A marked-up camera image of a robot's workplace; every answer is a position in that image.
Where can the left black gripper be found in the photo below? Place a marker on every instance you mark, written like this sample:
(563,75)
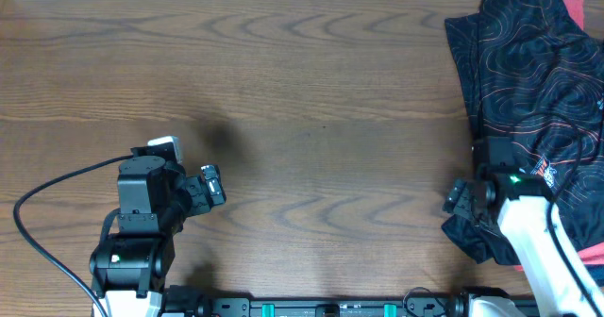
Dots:
(196,189)

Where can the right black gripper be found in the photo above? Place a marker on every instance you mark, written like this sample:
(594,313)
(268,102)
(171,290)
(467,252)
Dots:
(461,197)

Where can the black orange-patterned jersey shirt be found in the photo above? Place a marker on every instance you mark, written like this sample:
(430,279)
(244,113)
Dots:
(499,53)

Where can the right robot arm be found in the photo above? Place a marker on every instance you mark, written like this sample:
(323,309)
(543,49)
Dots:
(519,207)

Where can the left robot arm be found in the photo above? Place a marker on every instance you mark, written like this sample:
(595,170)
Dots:
(129,267)

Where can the red printed t-shirt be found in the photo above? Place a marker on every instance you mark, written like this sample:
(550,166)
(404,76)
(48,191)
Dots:
(566,129)

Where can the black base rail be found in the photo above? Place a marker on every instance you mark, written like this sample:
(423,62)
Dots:
(419,301)

